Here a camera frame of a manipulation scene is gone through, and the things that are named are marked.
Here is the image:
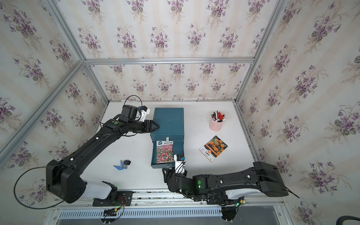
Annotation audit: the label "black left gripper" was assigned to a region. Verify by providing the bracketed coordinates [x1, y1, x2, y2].
[127, 119, 160, 134]

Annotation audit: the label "teal three-drawer cabinet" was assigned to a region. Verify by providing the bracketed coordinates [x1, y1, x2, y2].
[149, 107, 185, 169]

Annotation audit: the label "pink mixed flower seed bag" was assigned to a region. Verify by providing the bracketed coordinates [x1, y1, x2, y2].
[156, 141, 174, 164]

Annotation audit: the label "teal top drawer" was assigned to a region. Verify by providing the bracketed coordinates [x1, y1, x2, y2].
[151, 133, 184, 169]

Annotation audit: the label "orange marigold seed bag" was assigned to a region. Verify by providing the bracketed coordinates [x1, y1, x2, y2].
[199, 136, 228, 162]

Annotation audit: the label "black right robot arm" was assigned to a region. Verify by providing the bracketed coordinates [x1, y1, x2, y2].
[162, 162, 298, 206]

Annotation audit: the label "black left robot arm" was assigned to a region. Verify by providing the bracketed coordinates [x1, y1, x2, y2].
[30, 105, 160, 203]

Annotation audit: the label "blue and black key fob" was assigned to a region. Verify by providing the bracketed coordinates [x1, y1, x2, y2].
[114, 160, 131, 171]

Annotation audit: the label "pink pen cup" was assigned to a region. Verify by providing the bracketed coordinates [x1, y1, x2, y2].
[209, 119, 223, 132]

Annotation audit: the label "red and black pens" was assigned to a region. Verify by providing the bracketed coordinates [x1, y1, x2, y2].
[211, 111, 226, 122]

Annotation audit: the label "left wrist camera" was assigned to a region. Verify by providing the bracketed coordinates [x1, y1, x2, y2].
[139, 106, 150, 122]

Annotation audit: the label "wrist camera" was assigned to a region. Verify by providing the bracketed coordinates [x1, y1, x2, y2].
[139, 106, 150, 122]
[174, 154, 185, 173]

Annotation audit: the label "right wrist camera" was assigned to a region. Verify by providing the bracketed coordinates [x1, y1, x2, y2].
[174, 154, 185, 173]

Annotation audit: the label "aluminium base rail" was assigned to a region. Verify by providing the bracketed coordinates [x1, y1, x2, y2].
[57, 188, 285, 210]

